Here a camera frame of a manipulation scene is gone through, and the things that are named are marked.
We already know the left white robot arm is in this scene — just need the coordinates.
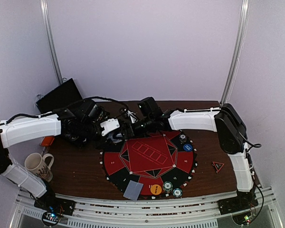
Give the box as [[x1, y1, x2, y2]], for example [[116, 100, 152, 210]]
[[0, 99, 134, 211]]

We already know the left aluminium frame post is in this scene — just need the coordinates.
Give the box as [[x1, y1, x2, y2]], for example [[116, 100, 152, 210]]
[[40, 0, 64, 85]]

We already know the black white poker chip stack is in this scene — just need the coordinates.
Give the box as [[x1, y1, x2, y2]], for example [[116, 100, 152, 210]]
[[179, 134, 187, 142]]

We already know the aluminium frame post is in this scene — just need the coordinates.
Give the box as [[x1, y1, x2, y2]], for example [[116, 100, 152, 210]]
[[219, 0, 249, 106], [40, 0, 64, 85]]

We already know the dealt blue-backed card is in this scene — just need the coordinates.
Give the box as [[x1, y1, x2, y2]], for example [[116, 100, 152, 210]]
[[123, 180, 143, 201]]

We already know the wrist white camera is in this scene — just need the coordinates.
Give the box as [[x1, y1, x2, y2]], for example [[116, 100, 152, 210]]
[[125, 110, 139, 124], [100, 118, 120, 136]]

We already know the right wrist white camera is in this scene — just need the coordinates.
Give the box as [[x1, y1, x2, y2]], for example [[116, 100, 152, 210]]
[[125, 110, 139, 124]]

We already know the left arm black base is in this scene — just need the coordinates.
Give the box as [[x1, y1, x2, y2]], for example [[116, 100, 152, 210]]
[[30, 195, 76, 216]]

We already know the black poker chip case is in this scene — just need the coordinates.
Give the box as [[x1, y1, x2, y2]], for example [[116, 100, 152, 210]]
[[35, 77, 110, 149]]

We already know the red black triangular token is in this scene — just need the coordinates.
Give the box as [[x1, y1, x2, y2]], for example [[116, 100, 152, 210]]
[[212, 161, 225, 173]]

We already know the green white poker chip stack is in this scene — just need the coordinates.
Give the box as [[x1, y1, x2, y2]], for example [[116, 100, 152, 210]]
[[162, 181, 173, 192]]

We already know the orange plastic cup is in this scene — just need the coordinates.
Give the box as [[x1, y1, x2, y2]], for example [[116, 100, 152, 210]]
[[40, 136, 55, 147]]

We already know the aluminium front rail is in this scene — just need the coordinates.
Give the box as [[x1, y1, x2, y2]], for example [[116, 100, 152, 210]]
[[8, 186, 285, 228]]

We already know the white floral ceramic mug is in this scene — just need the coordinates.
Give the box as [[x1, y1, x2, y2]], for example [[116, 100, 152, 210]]
[[24, 153, 54, 182]]

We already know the right aluminium frame post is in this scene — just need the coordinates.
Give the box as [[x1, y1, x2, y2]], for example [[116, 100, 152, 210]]
[[219, 0, 249, 106]]

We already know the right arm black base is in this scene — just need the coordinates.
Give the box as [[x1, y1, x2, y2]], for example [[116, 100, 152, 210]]
[[218, 192, 258, 215]]

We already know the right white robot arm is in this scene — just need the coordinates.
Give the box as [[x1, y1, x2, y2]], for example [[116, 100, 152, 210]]
[[183, 130, 255, 210]]

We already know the teal white poker chip stack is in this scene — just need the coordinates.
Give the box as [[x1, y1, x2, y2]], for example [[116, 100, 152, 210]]
[[172, 188, 182, 198]]

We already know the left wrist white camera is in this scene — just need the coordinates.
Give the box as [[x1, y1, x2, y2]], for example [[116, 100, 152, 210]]
[[100, 118, 120, 136]]

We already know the round red black poker mat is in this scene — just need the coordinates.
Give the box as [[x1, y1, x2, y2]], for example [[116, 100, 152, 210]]
[[100, 131, 198, 199]]

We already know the orange big blind button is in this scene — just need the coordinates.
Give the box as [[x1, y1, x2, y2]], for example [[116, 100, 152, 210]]
[[150, 184, 162, 195]]

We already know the blue small blind button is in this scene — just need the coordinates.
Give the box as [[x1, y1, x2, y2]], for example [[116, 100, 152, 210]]
[[183, 143, 193, 152]]

